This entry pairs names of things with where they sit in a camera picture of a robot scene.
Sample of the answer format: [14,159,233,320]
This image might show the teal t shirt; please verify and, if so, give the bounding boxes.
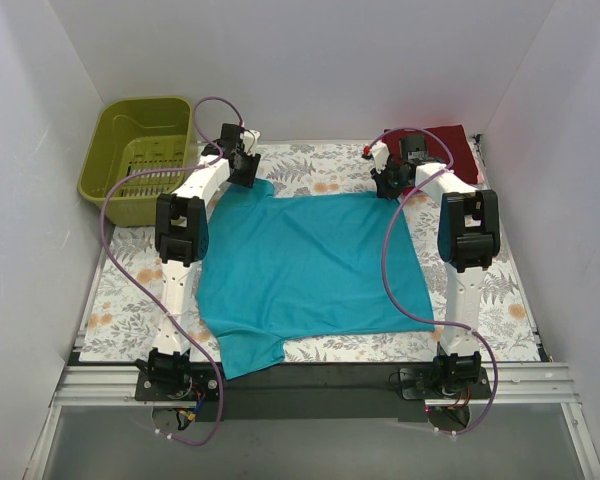
[196,180,434,379]

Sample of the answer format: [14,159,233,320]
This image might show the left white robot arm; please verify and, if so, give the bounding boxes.
[136,123,261,400]

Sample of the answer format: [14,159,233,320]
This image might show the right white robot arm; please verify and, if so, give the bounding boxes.
[363,129,501,398]

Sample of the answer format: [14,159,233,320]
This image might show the dark red folded t shirt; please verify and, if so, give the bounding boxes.
[382,125,479,185]

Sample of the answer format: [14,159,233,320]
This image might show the pink folded t shirt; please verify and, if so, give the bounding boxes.
[474,150,485,185]

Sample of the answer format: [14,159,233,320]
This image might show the olive green plastic basket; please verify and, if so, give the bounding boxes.
[78,97,195,227]

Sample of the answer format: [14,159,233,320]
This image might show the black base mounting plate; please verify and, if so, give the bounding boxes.
[134,360,492,422]

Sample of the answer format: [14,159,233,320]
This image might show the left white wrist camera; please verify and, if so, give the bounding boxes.
[241,129,261,155]

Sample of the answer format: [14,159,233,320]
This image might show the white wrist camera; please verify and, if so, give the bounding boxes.
[241,129,261,155]
[362,140,390,173]

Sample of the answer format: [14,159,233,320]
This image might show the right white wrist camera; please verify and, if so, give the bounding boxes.
[362,140,390,173]

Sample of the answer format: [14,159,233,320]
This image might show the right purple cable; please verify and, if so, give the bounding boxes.
[364,127,500,437]

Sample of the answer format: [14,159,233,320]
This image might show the purple cable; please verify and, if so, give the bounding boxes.
[99,97,251,447]
[364,127,500,437]

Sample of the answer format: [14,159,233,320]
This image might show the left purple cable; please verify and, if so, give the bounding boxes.
[99,97,251,447]

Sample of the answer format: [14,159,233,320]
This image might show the aluminium frame rail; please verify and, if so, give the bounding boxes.
[52,364,139,406]

